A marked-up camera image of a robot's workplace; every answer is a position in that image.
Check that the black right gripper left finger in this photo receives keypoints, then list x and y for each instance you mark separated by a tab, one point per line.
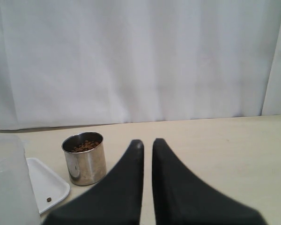
115	200

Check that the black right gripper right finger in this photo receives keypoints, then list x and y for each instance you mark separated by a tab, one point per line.
182	198

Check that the steel mug far right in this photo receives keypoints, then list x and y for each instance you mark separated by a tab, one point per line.
85	158

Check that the white plastic tray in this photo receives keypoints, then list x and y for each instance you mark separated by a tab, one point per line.
46	183

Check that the translucent plastic pitcher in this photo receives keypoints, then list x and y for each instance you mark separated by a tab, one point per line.
18	205

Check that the white curtain backdrop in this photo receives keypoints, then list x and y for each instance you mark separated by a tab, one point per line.
87	62

